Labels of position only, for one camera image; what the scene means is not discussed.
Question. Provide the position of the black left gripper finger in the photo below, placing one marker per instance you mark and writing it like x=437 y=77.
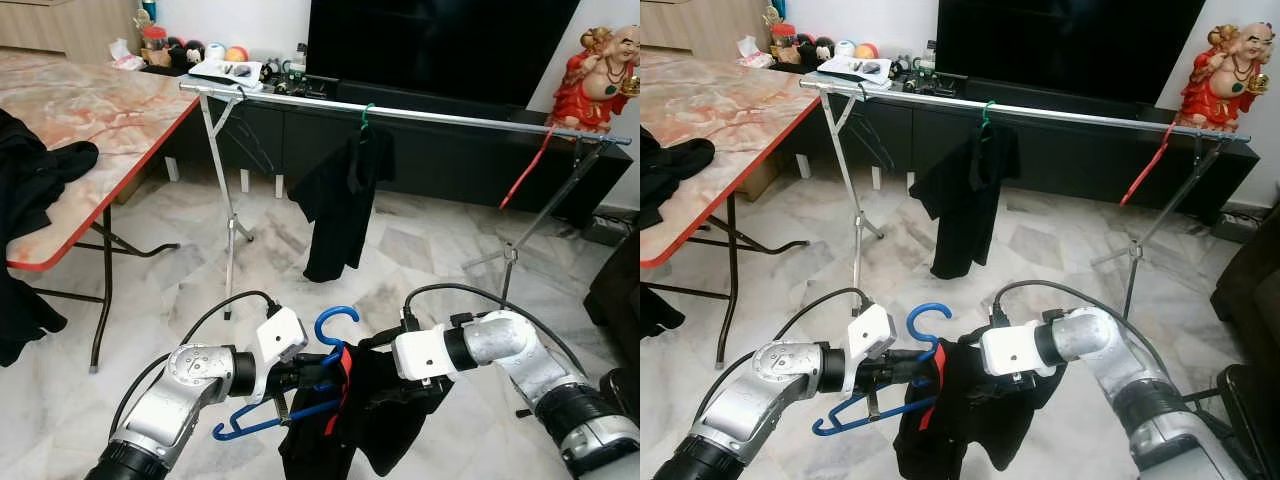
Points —
x=922 y=365
x=320 y=372

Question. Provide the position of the blue plastic hanger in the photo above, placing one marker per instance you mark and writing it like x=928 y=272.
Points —
x=270 y=420
x=870 y=415

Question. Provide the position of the black shirt with red trim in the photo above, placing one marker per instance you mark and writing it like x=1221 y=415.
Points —
x=985 y=420
x=385 y=420

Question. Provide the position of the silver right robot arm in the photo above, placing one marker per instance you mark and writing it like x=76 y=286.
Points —
x=1150 y=400
x=560 y=400

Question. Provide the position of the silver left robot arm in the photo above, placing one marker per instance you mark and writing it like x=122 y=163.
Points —
x=770 y=395
x=175 y=400

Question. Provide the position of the red plastic hanger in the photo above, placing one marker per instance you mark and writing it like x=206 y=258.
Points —
x=525 y=170
x=1147 y=165

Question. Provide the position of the green plastic hanger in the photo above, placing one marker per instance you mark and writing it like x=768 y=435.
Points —
x=365 y=120
x=986 y=117

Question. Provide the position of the black printed t-shirt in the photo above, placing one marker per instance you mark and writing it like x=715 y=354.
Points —
x=962 y=205
x=340 y=210

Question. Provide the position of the long black TV console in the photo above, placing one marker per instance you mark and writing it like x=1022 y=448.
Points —
x=440 y=165
x=1070 y=160

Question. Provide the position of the black folding chair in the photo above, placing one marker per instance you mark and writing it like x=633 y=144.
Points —
x=1250 y=400
x=622 y=390

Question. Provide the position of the dark brown fabric sofa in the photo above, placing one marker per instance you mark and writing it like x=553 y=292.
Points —
x=615 y=290
x=1250 y=290

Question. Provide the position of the silver metal clothes rack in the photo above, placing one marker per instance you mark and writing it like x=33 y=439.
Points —
x=450 y=119
x=1080 y=117

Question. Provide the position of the grey power strip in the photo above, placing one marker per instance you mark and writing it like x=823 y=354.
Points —
x=1230 y=222
x=605 y=228

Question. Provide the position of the black soundbar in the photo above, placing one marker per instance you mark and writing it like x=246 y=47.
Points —
x=430 y=100

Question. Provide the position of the black garment with white print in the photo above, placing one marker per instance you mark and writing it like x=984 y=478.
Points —
x=670 y=175
x=35 y=190

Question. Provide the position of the stack of white papers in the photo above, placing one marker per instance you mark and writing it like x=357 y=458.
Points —
x=227 y=73
x=856 y=70

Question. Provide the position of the small clear bottle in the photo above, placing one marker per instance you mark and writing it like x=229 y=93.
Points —
x=302 y=58
x=932 y=55

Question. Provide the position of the marble pattern folding table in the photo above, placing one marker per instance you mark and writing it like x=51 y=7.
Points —
x=720 y=105
x=100 y=110

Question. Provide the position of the orange ball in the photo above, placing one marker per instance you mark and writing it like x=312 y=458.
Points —
x=237 y=54
x=867 y=51

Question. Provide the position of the large black television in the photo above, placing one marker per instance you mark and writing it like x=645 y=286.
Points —
x=440 y=45
x=1065 y=45

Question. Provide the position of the white and blue ball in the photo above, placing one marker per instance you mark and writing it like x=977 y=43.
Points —
x=214 y=52
x=844 y=49

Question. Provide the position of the jar with red lid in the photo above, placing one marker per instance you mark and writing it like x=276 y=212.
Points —
x=153 y=48
x=783 y=45

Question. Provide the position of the pink tissue box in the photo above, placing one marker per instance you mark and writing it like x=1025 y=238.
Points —
x=753 y=55
x=124 y=58

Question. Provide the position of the red laughing Buddha statue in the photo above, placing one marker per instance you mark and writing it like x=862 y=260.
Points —
x=600 y=85
x=1225 y=82

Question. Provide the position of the light wooden cabinet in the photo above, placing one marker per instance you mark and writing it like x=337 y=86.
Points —
x=700 y=22
x=70 y=25

